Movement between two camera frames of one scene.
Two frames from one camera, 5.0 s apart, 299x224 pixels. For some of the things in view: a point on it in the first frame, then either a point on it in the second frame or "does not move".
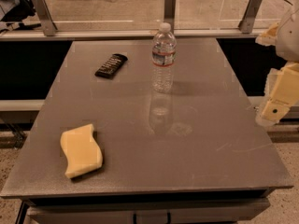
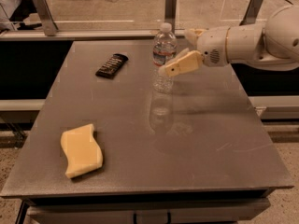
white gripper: [289, 36] to [212, 47]
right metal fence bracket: [246, 24] does not move
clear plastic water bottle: [163, 59] does not move
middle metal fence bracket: [169, 8] does not move
